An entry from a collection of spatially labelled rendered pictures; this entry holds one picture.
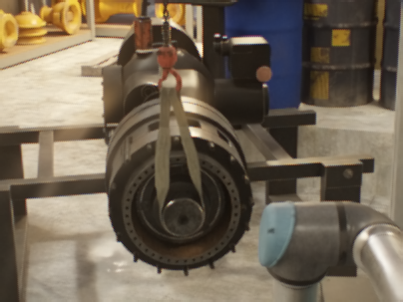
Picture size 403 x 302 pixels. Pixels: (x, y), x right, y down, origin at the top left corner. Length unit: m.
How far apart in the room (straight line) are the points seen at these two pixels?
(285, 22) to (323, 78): 0.57
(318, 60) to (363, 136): 0.79
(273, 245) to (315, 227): 0.08
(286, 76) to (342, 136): 0.60
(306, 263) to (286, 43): 4.12
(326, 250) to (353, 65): 4.40
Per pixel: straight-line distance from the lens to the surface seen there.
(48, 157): 4.14
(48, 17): 11.24
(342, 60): 5.73
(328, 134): 5.29
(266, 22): 5.38
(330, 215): 1.40
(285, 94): 5.53
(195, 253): 2.82
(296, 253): 1.40
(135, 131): 2.96
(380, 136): 5.22
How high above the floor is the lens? 1.86
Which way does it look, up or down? 18 degrees down
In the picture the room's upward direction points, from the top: 1 degrees counter-clockwise
